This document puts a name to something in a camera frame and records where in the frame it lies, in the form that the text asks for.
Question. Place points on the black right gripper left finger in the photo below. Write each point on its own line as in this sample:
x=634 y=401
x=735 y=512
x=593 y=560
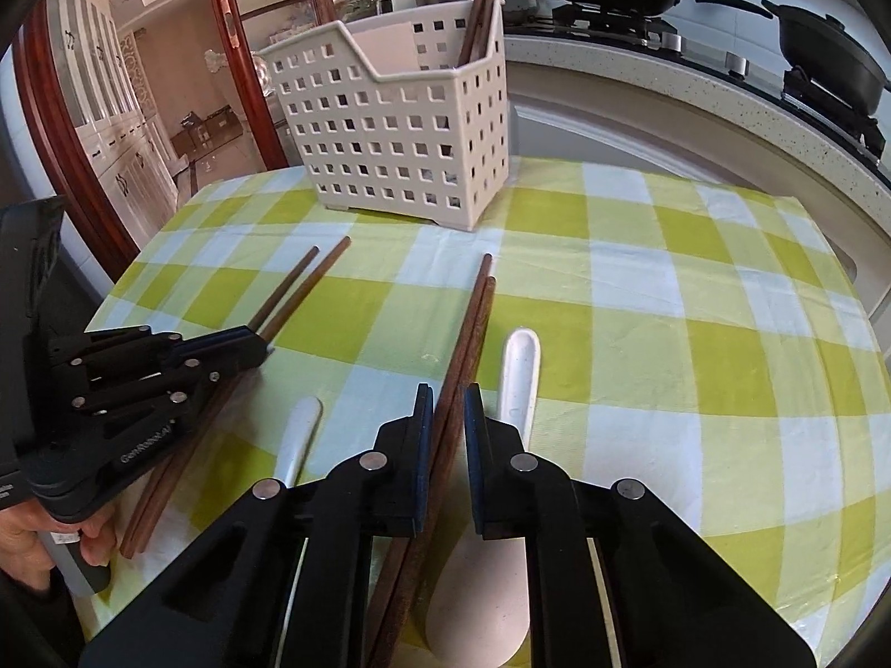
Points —
x=383 y=492

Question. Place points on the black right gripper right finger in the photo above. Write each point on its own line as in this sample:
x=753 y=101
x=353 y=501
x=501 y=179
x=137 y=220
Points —
x=514 y=493

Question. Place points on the brown wooden chopstick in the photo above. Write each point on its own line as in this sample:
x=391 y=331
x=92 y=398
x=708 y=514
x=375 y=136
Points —
x=481 y=37
x=452 y=458
x=309 y=284
x=266 y=324
x=472 y=31
x=445 y=445

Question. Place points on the white ceramic spoon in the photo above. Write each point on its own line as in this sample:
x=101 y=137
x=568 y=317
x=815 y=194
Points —
x=478 y=613
x=296 y=440

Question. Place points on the white kitchen counter cabinets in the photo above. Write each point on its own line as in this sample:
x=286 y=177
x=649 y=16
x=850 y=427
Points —
x=587 y=102

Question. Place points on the person's left hand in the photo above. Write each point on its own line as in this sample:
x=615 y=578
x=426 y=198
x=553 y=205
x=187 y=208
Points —
x=24 y=557

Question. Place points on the green white checkered tablecloth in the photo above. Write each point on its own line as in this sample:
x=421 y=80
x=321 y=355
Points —
x=700 y=338

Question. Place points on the white tall cabinet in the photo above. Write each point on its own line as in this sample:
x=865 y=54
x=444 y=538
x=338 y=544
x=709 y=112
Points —
x=122 y=145

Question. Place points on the white perforated plastic basket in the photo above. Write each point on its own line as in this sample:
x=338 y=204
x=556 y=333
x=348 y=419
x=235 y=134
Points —
x=386 y=118

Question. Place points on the black gas stove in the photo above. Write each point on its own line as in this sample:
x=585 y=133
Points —
x=784 y=85

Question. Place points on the black lidded pot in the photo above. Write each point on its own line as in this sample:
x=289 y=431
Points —
x=822 y=48

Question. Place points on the red wooden door frame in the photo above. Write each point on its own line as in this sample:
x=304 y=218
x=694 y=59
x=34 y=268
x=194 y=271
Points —
x=195 y=68

